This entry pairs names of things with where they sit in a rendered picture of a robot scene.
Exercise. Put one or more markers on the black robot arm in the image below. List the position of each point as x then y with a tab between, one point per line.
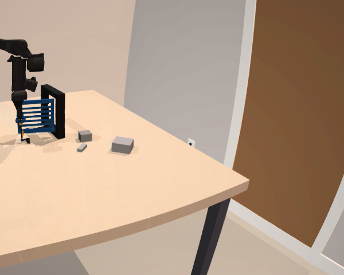
35	62

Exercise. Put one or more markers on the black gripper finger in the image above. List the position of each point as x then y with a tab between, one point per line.
18	106

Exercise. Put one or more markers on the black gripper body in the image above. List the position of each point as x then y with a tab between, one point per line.
18	90

